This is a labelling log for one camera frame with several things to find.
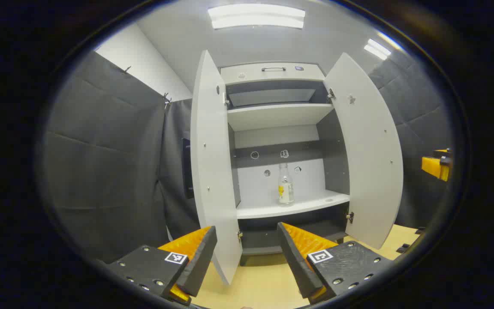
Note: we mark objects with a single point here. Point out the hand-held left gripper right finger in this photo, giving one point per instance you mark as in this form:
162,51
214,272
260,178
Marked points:
298,262

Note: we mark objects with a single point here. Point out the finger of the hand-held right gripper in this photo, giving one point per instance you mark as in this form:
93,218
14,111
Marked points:
433,166

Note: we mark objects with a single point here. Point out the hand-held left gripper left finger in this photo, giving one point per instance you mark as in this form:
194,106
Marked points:
197,262

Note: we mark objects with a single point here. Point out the white cabinet door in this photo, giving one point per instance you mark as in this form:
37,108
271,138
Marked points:
367,163
212,150

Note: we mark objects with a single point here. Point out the clear glass bottle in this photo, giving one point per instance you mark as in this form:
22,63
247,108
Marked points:
286,189

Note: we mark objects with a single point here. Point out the grey white cabinet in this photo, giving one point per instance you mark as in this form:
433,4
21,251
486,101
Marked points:
335,150

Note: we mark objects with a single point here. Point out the dark quilted cloth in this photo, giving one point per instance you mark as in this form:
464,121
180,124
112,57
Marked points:
423,111
101,171

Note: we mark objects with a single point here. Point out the small black block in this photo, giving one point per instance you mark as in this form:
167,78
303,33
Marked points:
419,230
403,248

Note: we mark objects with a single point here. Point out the black backdrop cloth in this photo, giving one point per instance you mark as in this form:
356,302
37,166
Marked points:
176,171

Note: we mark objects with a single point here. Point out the small ceiling light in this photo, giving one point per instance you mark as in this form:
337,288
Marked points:
377,49

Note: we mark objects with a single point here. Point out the large ceiling light panel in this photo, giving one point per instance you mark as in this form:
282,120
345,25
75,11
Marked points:
255,16

